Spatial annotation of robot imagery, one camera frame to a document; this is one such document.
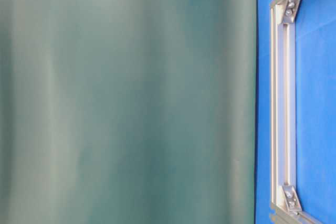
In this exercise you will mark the aluminium extrusion frame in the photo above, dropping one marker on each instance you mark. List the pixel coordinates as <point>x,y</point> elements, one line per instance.
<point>284,199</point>

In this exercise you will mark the green backdrop curtain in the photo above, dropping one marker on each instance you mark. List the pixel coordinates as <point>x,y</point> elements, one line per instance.
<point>128,111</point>

